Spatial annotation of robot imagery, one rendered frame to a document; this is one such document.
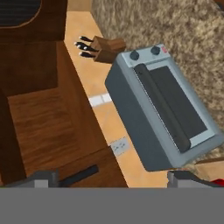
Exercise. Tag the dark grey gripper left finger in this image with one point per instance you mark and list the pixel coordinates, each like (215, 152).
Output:
(43, 178)

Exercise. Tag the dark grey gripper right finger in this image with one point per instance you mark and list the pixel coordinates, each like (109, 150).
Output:
(186, 178)

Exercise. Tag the grey toaster oven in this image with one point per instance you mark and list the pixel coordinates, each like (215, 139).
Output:
(163, 110)

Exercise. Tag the white wall switch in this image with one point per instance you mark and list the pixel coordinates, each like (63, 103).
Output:
(100, 99)

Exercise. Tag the dark wooden cabinet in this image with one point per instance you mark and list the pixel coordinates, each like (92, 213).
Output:
(43, 102)

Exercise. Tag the red object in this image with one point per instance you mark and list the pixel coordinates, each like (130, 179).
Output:
(210, 176)

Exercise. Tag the white wall socket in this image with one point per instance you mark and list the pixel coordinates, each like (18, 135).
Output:
(119, 145)

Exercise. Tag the wooden knife block with knives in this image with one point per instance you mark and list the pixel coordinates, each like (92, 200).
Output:
(102, 48)

